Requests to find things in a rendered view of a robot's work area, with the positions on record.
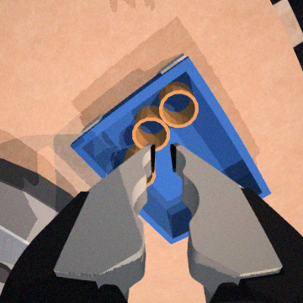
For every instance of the blue crate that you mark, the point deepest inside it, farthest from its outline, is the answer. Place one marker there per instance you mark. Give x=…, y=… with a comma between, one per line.
x=211, y=136

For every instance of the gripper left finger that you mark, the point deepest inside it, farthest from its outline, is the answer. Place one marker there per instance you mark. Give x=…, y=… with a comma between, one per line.
x=96, y=239

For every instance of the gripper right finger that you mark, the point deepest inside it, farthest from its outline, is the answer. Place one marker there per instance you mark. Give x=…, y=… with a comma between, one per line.
x=235, y=236

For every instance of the bronze bushing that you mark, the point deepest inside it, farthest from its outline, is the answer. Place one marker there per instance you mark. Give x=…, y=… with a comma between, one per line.
x=142, y=138
x=184, y=117
x=131, y=151

